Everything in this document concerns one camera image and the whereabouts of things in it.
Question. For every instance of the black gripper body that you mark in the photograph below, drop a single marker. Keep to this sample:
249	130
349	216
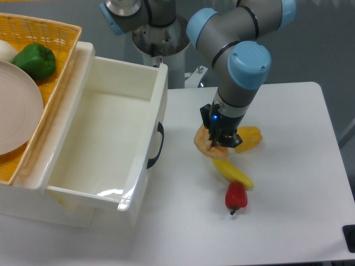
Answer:
223	117

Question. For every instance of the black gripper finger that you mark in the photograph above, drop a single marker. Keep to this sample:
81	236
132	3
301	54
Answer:
231	141
214	137

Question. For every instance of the triangle bread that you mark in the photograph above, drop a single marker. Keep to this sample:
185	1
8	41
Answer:
204	145

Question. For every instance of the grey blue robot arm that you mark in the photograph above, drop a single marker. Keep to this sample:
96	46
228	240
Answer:
228	43

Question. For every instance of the upper white drawer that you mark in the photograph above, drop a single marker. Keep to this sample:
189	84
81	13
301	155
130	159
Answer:
103	160

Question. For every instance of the white drawer cabinet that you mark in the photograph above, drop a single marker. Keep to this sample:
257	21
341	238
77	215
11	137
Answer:
28	196

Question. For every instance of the yellow bell pepper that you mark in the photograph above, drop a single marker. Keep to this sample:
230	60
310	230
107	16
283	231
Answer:
251	137

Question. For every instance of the yellow banana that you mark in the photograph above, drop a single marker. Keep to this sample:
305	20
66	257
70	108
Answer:
231	173

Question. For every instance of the red bell pepper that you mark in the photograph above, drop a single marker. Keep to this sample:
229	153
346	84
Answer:
235	197

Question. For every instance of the black object at table edge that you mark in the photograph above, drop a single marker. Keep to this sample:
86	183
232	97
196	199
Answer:
349	235

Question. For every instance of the green bell pepper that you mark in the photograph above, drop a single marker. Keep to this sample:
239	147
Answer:
36	60

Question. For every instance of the pink plate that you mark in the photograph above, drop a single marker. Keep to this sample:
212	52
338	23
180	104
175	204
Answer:
21	107

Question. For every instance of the white onion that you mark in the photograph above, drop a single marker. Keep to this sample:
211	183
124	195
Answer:
7	51

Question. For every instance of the yellow woven basket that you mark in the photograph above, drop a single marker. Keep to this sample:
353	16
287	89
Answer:
61	38

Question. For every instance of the black drawer handle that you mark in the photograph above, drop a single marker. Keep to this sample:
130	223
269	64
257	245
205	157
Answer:
158	145

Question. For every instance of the metal mounting bracket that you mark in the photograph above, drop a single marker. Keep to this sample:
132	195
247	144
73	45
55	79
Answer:
201	77

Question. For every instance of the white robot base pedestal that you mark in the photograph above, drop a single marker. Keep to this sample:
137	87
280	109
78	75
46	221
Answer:
164	46

